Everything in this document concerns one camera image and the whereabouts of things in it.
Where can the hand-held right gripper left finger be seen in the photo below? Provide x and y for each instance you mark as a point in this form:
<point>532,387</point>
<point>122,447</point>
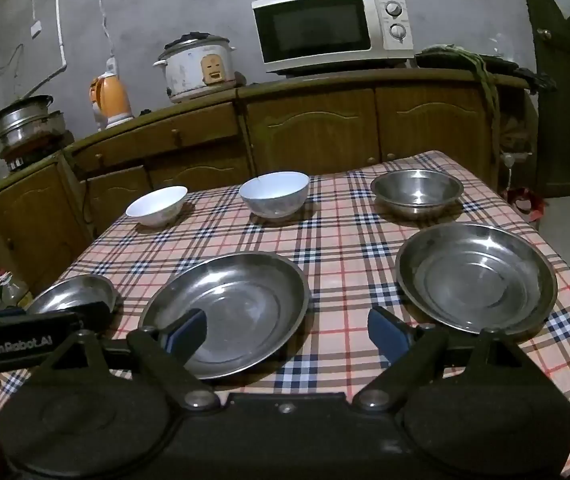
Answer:
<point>187,332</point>

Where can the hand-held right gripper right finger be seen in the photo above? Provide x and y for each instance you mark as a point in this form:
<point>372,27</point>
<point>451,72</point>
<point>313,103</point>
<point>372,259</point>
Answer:
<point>387,332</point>

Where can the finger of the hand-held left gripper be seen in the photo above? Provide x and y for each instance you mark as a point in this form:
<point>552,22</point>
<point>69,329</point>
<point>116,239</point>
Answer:
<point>97,317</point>

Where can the small steel bowl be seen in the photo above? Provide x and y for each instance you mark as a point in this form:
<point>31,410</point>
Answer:
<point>70,295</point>

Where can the large steel plate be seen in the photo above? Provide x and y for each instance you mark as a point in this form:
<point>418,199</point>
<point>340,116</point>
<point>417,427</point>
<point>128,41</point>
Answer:
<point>475,280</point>
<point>250,310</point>

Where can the small white bowl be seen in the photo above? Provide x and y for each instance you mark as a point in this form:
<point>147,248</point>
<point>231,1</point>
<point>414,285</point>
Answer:
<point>157,207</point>

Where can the deep steel bowl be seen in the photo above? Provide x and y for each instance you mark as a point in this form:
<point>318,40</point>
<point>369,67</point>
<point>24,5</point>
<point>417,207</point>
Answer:
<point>417,192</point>

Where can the large white bowl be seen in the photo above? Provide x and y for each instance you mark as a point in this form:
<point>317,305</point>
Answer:
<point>275,195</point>

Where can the plastic bottle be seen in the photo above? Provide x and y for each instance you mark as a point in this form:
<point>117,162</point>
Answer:
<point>12,292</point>

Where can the plaid tablecloth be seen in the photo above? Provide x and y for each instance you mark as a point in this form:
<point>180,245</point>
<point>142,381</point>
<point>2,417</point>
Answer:
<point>345,260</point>

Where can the dark cooktop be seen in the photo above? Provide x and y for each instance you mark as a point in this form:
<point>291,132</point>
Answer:
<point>35,152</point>

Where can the red floor object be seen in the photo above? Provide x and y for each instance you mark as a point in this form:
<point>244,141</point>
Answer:
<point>527,205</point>

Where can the dull metal pot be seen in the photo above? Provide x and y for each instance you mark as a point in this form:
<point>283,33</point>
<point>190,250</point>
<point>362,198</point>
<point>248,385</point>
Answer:
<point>57,121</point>

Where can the small white plug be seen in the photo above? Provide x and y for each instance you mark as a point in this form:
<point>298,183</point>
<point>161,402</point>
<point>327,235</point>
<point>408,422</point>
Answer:
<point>508,159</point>

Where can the steel steamer pot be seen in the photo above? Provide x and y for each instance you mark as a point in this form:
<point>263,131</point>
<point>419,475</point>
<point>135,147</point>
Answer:
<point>20,120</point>

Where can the wooden cabinet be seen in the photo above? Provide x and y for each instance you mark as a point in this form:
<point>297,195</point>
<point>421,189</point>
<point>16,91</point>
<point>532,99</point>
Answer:
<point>315,125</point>

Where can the orange electric kettle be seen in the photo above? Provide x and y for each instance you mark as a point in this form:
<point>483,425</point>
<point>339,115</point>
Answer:
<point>112,97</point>

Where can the white rice cooker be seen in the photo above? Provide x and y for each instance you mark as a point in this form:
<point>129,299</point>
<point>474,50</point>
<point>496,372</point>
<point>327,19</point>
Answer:
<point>190,70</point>

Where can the dark tray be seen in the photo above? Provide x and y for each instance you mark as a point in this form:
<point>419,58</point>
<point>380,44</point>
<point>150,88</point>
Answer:
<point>455,62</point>

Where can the white microwave oven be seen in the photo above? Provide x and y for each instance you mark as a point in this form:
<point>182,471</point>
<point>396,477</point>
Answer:
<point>315,30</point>

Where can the brass door knob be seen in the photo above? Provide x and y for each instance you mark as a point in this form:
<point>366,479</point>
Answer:
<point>544,34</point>

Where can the white wall socket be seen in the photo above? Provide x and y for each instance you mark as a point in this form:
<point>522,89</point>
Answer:
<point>111,65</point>

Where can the white wall switch box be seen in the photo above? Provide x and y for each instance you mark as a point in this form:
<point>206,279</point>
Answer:
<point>37,29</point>

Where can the white wall conduit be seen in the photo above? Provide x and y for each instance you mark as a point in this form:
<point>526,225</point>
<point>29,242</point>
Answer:
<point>60,20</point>

